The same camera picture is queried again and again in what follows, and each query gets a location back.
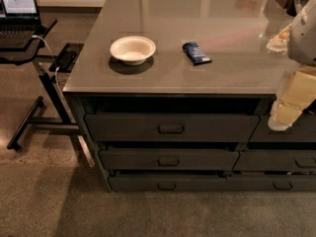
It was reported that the white bowl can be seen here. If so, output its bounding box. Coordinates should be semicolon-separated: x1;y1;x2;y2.
110;37;156;65

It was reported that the black laptop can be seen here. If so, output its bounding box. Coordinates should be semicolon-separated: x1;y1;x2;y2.
0;0;41;51

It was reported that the black phone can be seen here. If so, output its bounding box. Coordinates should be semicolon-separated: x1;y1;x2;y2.
56;50;77;69

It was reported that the grey drawer cabinet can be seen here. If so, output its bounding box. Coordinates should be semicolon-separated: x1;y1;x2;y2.
64;0;316;191

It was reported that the black laptop stand table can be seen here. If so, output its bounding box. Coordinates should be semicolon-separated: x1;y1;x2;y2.
0;16;85;151

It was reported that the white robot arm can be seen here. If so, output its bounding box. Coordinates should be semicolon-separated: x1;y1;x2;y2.
267;0;316;131

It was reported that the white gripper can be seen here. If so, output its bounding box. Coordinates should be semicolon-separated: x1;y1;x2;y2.
268;66;316;131

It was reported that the blue snack bar packet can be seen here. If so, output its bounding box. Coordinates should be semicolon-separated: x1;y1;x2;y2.
182;41;212;65

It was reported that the white charging cable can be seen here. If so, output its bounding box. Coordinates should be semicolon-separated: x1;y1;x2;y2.
31;34;67;99

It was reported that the grey drawer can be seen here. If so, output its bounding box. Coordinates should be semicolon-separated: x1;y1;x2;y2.
109;174;228;192
234;150;316;172
85;113;259;142
225;175;316;192
250;115;316;142
100;149;239;170

